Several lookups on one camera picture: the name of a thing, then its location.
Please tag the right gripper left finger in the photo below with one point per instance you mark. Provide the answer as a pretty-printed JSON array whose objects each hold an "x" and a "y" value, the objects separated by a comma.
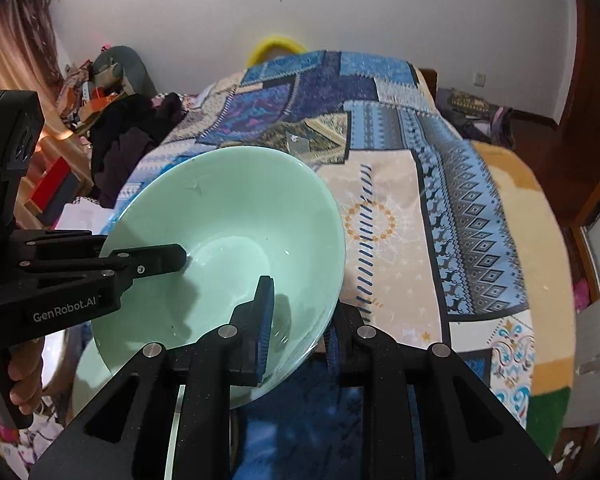
[{"x": 253, "y": 322}]

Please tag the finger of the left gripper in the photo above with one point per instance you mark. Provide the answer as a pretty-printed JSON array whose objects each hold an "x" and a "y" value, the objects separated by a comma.
[
  {"x": 130, "y": 264},
  {"x": 51, "y": 245}
]

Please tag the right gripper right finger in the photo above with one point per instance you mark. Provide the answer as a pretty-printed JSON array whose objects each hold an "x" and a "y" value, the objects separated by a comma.
[{"x": 345, "y": 362}]

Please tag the large mint green plate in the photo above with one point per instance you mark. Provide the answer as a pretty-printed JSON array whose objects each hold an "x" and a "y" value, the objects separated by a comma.
[{"x": 92, "y": 374}]

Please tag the small mint green bowl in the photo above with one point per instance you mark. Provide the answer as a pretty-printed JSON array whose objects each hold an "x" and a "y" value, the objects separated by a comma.
[{"x": 239, "y": 213}]

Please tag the large pink bowl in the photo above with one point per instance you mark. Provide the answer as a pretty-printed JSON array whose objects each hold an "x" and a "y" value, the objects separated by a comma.
[{"x": 61, "y": 354}]

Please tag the left hand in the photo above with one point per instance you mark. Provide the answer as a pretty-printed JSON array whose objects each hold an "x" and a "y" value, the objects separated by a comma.
[{"x": 25, "y": 370}]

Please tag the white paper sheet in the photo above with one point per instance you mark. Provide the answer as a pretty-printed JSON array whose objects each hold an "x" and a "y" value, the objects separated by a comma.
[{"x": 84, "y": 215}]

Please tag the red box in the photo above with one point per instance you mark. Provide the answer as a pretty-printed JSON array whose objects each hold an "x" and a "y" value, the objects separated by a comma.
[{"x": 58, "y": 186}]

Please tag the blue patchwork tablecloth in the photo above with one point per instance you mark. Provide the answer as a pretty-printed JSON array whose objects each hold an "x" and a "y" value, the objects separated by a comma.
[{"x": 447, "y": 239}]

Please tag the black clothes pile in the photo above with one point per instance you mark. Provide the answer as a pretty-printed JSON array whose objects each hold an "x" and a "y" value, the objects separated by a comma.
[{"x": 124, "y": 133}]

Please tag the pink curtain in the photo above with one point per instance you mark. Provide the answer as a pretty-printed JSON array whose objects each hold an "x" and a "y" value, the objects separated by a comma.
[{"x": 28, "y": 49}]

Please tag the grey green plush toy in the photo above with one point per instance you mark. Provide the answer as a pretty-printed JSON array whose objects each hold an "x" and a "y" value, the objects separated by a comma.
[{"x": 120, "y": 68}]

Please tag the yellow chair back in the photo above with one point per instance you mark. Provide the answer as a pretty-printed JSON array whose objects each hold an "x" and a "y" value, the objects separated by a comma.
[{"x": 274, "y": 46}]

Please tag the brown wooden door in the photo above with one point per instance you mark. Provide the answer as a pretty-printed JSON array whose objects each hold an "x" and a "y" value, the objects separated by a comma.
[{"x": 574, "y": 175}]

